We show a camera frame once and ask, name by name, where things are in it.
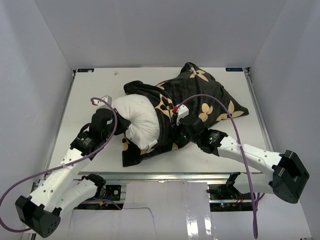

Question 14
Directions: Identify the white pillow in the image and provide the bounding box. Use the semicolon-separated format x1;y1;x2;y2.
112;94;160;151

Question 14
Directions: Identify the black floral pillowcase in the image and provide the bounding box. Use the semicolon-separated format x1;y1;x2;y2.
122;62;249;167

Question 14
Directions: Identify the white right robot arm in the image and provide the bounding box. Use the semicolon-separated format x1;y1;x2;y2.
176;114;310;204

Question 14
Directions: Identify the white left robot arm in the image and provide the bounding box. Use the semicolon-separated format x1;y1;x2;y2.
15;108;131;238

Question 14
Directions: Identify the blue left corner label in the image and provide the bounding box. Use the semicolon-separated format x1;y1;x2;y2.
76;68;95;73

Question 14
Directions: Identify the blue corner label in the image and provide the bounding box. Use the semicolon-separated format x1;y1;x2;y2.
76;68;95;73
225;67;244;72

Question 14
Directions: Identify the blue right corner label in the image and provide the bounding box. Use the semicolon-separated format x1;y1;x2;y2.
225;67;244;72

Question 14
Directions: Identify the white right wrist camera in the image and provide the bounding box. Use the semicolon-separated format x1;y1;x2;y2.
173;104;189;126

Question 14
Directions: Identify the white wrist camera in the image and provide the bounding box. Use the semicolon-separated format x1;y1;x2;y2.
173;104;189;126
101;95;112;105

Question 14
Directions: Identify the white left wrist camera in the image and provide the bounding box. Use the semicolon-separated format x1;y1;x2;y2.
101;95;112;105

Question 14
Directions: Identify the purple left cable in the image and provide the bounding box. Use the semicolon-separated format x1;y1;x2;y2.
0;97;119;232

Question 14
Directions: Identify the purple cable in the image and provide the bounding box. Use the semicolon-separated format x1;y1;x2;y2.
178;94;265;240
0;97;119;232

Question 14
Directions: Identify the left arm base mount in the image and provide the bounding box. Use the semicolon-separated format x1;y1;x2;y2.
75;173;122;210

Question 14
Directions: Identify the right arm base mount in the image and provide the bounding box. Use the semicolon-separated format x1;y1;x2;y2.
206;172;253;212

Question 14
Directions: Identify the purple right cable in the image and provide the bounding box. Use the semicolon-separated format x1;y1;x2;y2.
178;94;265;240

